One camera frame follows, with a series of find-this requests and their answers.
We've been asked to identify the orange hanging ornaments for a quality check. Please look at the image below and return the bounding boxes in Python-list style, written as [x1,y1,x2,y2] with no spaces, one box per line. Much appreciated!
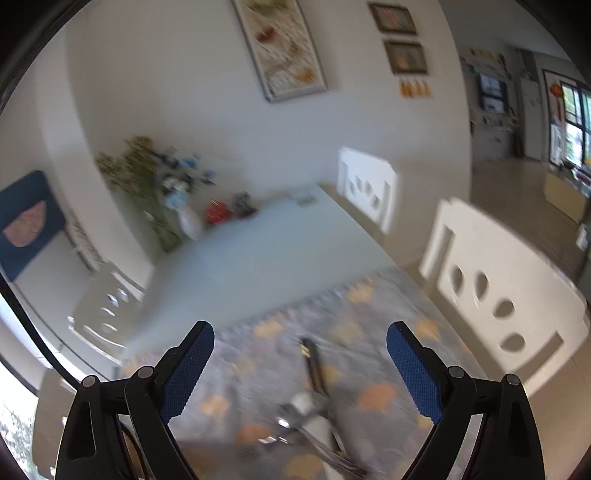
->
[398,78,433,99]

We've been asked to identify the dark small container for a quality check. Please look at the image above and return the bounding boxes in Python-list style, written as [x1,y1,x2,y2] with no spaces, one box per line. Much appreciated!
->
[232,191,257,217]

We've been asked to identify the window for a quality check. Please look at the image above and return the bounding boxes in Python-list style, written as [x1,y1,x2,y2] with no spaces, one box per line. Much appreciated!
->
[549,69,591,168]

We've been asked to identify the flower bouquet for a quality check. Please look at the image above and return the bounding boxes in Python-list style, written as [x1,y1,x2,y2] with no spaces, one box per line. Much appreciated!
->
[95,135,218,253]

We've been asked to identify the cardboard box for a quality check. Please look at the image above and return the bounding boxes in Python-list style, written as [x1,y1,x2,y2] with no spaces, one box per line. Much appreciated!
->
[543,170,591,225]

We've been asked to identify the black cable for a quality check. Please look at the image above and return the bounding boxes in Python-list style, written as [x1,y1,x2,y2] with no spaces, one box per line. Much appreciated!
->
[0,272,80,385]

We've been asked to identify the black handled utensil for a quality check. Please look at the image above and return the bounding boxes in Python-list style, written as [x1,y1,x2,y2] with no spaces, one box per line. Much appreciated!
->
[300,338,332,400]

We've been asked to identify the wall shelf unit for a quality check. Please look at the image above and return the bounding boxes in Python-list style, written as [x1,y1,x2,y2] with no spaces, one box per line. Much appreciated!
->
[461,46,519,162]

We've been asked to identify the white dotted rice paddle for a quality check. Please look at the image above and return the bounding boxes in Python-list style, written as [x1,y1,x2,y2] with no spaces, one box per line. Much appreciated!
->
[291,391,345,462]

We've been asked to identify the white wooden chair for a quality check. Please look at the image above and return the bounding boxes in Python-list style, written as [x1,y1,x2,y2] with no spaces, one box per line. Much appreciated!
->
[68,262,156,357]
[336,147,399,234]
[418,198,591,398]

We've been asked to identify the small framed picture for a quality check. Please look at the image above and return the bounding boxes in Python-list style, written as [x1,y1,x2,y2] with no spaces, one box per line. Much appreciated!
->
[368,2,418,36]
[383,40,428,75]

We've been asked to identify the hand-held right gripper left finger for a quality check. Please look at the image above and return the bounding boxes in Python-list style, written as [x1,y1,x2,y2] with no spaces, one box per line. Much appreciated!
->
[55,320,215,480]

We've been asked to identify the blue wall hanging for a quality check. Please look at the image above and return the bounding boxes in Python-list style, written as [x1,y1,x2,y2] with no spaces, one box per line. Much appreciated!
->
[0,170,66,282]

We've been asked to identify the grey orange patterned table mat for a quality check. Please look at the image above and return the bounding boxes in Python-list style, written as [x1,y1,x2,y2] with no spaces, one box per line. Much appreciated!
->
[121,265,490,480]

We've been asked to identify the metal spoon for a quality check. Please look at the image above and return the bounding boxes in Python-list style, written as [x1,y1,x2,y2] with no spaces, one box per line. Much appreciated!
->
[274,401,319,446]

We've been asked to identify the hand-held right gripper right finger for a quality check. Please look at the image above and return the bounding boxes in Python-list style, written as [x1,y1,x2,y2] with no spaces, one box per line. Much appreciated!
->
[386,320,546,480]

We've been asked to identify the large framed picture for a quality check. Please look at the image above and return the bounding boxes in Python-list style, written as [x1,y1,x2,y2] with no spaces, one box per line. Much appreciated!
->
[232,0,328,103]

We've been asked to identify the red small container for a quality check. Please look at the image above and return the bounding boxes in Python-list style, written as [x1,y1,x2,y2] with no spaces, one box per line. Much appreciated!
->
[205,202,232,225]

